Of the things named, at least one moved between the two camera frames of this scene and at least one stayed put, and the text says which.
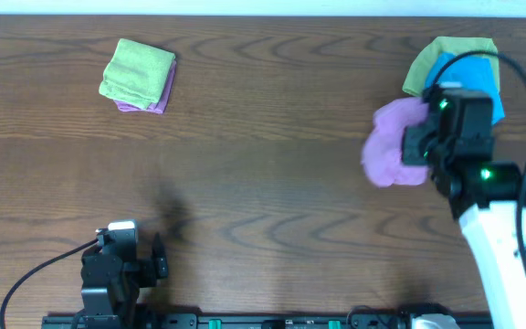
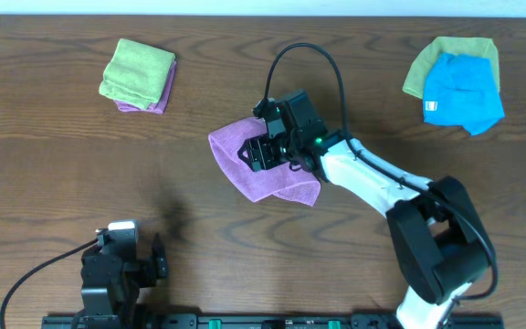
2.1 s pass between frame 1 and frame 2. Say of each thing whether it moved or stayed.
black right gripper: moved
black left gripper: stayed
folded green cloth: stayed
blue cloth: stayed
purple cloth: moved
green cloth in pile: stayed
